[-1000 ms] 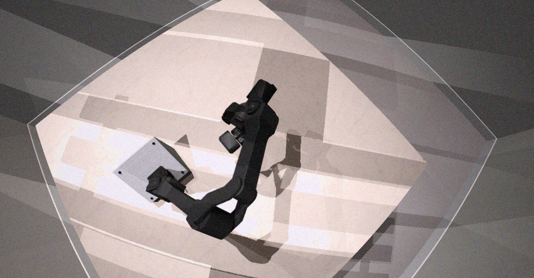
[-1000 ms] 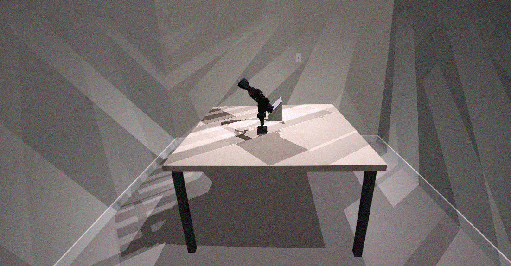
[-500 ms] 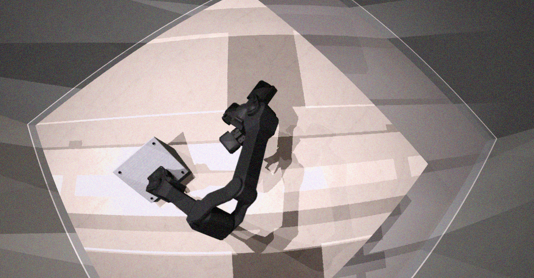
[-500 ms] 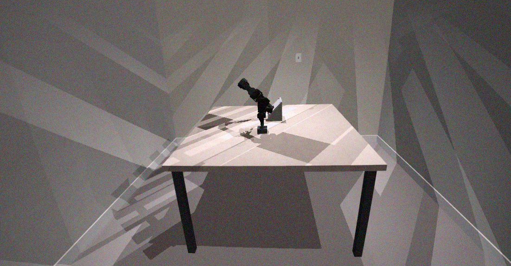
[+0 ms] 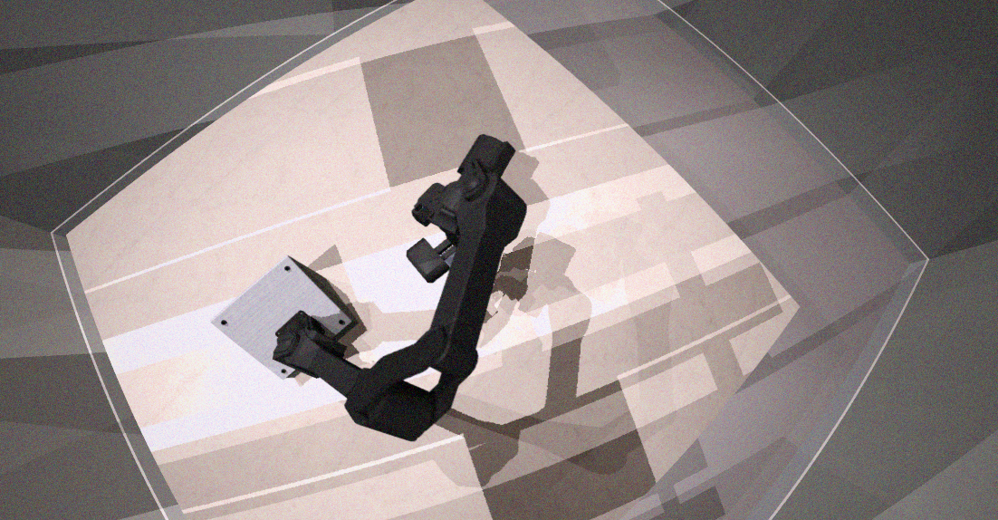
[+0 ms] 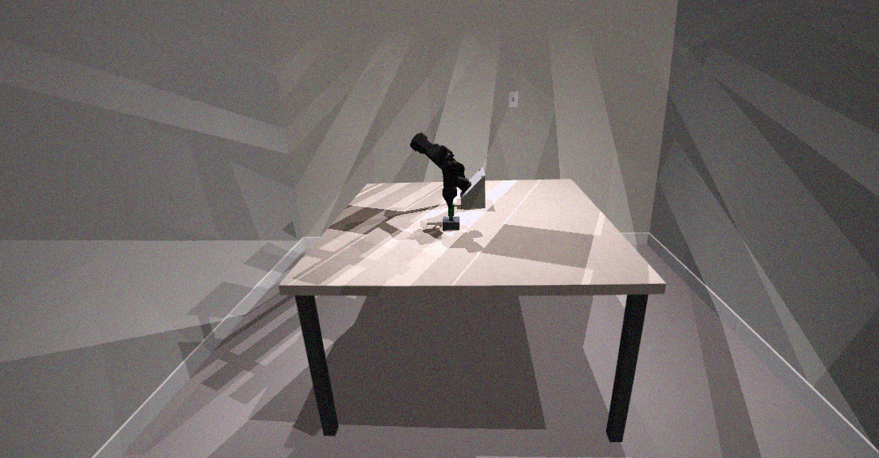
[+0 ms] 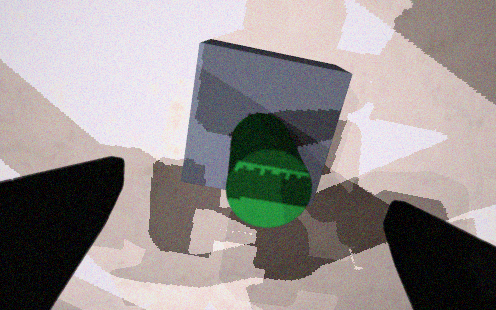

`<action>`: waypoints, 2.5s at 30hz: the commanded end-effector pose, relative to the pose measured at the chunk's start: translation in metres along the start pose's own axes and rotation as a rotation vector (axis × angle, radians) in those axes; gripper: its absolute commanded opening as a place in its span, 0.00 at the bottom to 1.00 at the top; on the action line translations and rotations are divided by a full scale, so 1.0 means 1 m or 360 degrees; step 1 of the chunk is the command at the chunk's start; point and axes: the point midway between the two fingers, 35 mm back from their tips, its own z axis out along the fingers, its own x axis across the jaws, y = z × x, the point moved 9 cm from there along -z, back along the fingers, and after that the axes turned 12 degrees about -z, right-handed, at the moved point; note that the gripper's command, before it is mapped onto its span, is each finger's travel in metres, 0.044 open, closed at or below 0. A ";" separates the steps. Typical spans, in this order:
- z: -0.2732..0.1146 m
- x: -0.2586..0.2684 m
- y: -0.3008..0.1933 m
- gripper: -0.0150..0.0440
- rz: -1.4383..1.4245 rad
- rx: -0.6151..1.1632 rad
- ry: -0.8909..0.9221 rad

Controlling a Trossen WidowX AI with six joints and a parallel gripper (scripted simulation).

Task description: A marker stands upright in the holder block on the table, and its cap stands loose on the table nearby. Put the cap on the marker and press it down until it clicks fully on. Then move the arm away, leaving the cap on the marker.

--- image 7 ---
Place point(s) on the green cylinder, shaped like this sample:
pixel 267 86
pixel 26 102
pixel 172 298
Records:
pixel 268 184

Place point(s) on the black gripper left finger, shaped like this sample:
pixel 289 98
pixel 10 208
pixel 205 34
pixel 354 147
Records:
pixel 48 223

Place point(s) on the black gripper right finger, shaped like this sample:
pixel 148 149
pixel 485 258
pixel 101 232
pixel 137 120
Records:
pixel 441 266

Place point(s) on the grey block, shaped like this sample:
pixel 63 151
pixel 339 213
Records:
pixel 234 81

